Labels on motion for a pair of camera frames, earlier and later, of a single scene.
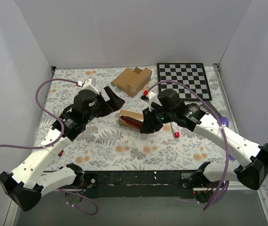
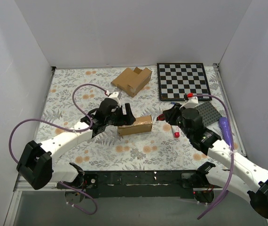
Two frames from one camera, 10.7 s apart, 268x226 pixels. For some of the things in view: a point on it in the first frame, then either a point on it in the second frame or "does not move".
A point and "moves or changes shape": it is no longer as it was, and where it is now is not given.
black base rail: x=137 y=184 does not move
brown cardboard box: x=135 y=115 moves or changes shape
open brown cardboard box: x=132 y=81 does not move
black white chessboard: x=192 y=75 does not move
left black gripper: x=104 y=105 to x=121 y=114
